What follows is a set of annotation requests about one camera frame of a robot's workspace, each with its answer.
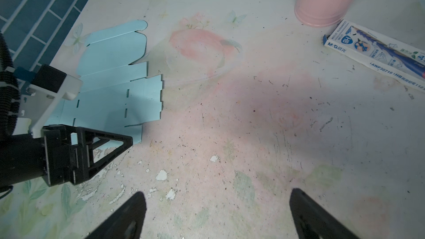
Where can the white blue pencil box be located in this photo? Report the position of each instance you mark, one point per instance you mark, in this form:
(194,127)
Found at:
(383,54)

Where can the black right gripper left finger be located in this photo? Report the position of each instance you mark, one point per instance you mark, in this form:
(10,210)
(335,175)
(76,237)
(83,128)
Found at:
(126,222)

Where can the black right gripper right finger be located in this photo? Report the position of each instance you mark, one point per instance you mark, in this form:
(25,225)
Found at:
(314,222)

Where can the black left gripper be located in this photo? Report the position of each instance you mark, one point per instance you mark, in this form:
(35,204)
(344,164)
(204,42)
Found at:
(62,154)

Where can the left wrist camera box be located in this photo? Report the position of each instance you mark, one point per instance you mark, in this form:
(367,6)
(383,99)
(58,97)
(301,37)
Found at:
(46,89)

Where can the light blue paper box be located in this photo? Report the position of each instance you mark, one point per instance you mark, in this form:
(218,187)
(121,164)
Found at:
(117,95)

